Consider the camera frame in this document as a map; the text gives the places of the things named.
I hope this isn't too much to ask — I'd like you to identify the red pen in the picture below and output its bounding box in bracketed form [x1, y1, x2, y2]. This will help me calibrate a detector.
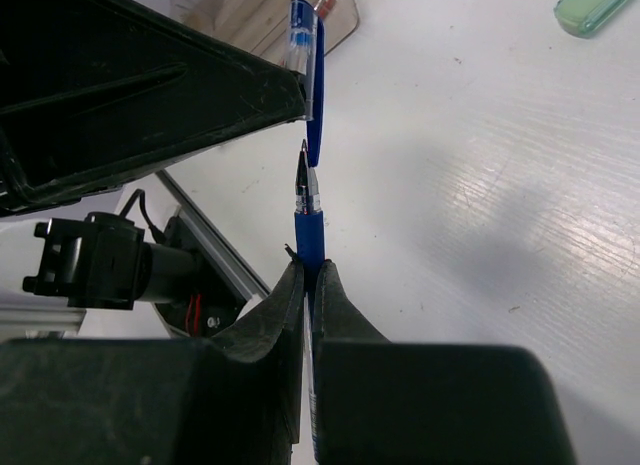
[314, 0, 337, 19]

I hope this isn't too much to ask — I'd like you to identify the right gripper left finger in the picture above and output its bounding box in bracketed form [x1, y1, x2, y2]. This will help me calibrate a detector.
[1, 261, 304, 464]

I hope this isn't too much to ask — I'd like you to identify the clear brown three-compartment organizer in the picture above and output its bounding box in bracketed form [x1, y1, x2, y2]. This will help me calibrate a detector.
[170, 0, 360, 64]

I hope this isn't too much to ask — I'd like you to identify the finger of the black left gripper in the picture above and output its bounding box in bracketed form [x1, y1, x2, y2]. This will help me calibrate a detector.
[1, 0, 305, 217]

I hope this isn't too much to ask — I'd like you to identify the blue pen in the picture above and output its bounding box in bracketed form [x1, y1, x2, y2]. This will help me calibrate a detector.
[294, 139, 325, 454]

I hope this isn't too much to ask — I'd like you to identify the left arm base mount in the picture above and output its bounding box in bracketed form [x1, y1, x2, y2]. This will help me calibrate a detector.
[22, 189, 246, 338]

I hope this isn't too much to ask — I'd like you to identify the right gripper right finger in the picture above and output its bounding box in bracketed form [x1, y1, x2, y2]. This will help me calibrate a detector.
[312, 261, 576, 464]

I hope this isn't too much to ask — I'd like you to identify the blue pen cap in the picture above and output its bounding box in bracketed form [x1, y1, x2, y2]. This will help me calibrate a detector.
[285, 0, 325, 168]

